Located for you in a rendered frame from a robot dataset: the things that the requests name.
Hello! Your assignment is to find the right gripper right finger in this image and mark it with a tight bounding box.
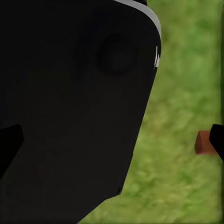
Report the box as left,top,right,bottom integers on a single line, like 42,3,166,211
209,124,224,162

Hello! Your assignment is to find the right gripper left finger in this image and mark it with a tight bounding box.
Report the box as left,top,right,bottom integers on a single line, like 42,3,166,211
0,124,24,180

